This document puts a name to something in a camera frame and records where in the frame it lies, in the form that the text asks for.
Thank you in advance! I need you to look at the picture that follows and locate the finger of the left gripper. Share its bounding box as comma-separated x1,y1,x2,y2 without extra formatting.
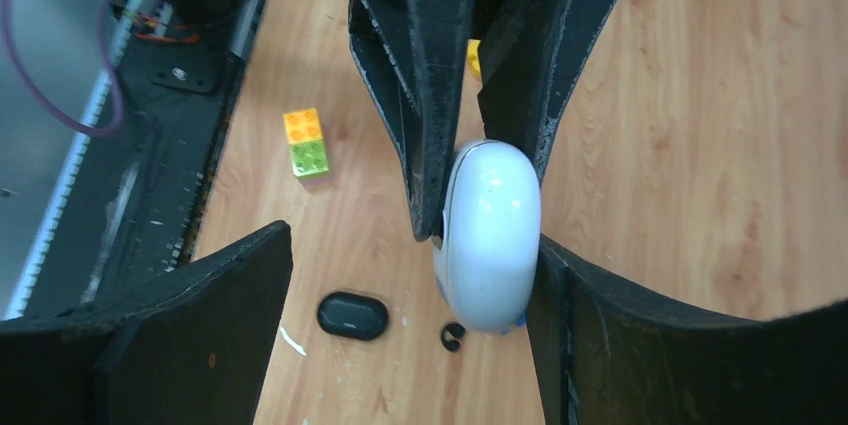
349,0,475,241
478,0,617,178

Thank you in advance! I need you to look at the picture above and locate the small white scrap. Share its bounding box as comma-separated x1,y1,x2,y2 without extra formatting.
279,326,307,356

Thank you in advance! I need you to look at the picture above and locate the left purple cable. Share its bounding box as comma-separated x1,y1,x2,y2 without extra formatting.
0,0,127,140

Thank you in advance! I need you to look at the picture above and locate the black oval case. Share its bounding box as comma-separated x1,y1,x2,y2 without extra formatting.
317,291,389,341

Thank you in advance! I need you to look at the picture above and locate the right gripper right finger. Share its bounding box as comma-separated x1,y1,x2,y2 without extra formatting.
527,238,847,424

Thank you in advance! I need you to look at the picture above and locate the orange green toy brick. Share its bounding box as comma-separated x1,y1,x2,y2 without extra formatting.
282,108,330,180

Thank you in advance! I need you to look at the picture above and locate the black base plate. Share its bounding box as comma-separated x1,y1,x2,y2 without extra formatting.
5,29,245,319

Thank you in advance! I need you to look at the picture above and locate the white slotted cable duct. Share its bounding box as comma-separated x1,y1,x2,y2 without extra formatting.
3,1,175,323

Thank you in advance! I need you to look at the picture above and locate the black ear hook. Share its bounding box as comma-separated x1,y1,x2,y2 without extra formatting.
440,322,466,353

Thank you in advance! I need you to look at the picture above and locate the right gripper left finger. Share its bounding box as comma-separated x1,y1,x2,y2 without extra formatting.
1,220,293,424

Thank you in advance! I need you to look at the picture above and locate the yellow toy brick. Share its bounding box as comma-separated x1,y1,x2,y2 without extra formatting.
466,39,482,81

